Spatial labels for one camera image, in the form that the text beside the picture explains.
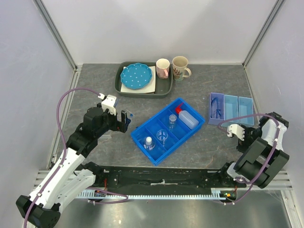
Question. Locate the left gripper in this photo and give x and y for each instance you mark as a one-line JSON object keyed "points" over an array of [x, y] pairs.
{"points": [[118, 126]]}

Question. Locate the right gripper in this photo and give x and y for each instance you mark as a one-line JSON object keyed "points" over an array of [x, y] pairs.
{"points": [[242, 146]]}

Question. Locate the round glass flask white stopper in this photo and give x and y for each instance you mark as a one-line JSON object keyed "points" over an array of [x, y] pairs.
{"points": [[149, 144]]}

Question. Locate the blue safety glasses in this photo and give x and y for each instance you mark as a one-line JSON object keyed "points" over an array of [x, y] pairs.
{"points": [[216, 111]]}

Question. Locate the clear glass beaker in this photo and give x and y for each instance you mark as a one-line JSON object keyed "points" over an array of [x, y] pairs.
{"points": [[162, 136]]}

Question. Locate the glass stoppered bottle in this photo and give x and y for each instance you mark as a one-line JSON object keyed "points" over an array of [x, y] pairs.
{"points": [[172, 121]]}

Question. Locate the white wash bottle red cap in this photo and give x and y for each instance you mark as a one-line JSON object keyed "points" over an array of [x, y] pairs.
{"points": [[186, 117]]}

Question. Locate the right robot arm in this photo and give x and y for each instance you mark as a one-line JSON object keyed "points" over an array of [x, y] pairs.
{"points": [[262, 153]]}

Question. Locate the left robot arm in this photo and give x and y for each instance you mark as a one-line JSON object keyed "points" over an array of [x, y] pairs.
{"points": [[43, 206]]}

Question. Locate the purple and blue organizer bins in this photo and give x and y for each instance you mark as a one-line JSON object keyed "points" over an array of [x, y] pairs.
{"points": [[231, 106]]}

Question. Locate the blue divided plastic tray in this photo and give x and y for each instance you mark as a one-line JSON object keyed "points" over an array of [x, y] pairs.
{"points": [[180, 134]]}

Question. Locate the grey plastic tray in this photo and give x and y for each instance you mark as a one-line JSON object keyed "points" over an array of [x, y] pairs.
{"points": [[163, 86]]}

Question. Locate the white square plate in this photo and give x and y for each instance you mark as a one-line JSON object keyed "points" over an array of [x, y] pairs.
{"points": [[150, 88]]}

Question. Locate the blue polka dot plate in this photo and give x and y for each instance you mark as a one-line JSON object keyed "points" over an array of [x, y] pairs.
{"points": [[136, 76]]}

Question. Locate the pink mug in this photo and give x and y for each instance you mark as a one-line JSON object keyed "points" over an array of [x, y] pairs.
{"points": [[162, 68]]}

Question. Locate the beige patterned mug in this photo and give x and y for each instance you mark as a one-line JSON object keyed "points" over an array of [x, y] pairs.
{"points": [[180, 68]]}

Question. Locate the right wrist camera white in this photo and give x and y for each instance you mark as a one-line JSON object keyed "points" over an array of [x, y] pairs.
{"points": [[236, 130]]}

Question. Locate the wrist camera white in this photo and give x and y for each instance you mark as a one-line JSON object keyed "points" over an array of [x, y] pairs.
{"points": [[109, 103], [236, 130]]}

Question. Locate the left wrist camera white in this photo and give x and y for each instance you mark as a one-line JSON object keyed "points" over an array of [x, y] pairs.
{"points": [[109, 103]]}

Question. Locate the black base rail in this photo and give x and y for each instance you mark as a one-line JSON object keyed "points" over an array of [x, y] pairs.
{"points": [[146, 180]]}

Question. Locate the grey cable duct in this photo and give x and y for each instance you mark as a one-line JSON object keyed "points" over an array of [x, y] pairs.
{"points": [[98, 195]]}

